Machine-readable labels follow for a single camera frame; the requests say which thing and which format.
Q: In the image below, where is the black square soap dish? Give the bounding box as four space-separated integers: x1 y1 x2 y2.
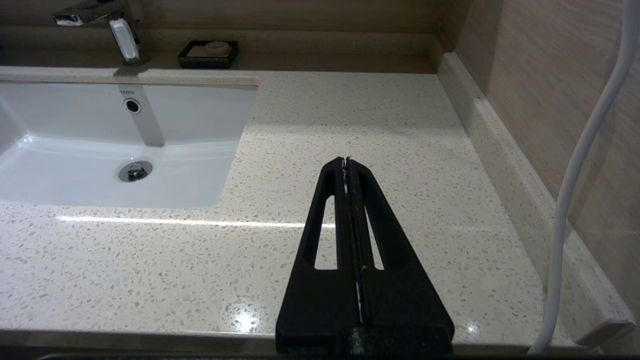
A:
177 40 239 70

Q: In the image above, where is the white ceramic sink basin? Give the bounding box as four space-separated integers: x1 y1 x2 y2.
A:
0 80 259 210

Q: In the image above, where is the chrome sink faucet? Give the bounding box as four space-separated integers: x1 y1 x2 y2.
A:
52 0 151 67

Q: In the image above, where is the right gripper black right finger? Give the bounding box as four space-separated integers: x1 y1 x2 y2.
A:
346 157 456 353

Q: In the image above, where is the chrome sink drain stopper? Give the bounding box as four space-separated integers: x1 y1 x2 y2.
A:
118 160 154 183

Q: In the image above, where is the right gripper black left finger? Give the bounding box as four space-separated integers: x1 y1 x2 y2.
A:
275 157 362 355

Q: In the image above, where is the white cable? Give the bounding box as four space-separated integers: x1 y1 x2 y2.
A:
527 0 640 355

